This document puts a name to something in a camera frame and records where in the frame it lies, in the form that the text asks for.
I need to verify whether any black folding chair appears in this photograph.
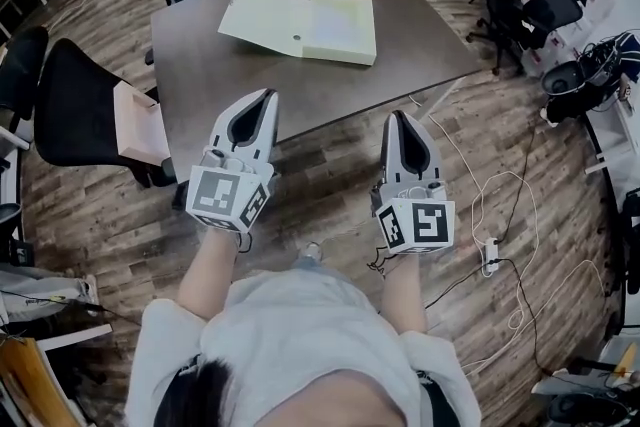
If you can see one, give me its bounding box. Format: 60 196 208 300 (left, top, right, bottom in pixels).
465 0 527 77

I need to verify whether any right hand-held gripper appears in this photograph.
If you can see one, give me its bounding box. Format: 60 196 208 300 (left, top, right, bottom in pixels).
369 109 456 257

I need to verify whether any white power strip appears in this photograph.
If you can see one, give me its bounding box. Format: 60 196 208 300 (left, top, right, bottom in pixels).
481 237 502 277

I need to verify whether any pink cardboard box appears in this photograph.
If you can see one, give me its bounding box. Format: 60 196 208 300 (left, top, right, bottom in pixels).
112 80 172 164

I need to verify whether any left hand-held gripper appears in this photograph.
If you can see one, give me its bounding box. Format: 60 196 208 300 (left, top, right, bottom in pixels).
185 88 280 234

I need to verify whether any black mesh office chair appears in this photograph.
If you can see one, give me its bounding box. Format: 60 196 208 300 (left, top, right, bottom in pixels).
521 0 595 52
32 37 178 190

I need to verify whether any cream plastic file box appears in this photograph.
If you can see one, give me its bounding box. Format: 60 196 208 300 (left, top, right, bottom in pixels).
217 0 378 68

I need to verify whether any black cable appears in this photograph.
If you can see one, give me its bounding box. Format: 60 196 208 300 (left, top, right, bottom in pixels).
423 124 556 376

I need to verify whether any person's right forearm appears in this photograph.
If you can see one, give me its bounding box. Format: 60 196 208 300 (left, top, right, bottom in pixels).
381 250 429 335

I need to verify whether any person's white shirt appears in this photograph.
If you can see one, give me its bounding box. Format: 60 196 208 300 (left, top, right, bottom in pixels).
123 263 484 427

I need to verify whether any person's left forearm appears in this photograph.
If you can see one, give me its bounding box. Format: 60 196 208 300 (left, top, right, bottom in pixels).
175 225 242 322

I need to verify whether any person's shoe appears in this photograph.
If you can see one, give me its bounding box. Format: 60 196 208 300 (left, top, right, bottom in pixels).
297 240 324 264

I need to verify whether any white cable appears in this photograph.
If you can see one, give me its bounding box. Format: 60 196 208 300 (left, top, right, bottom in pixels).
408 94 606 376

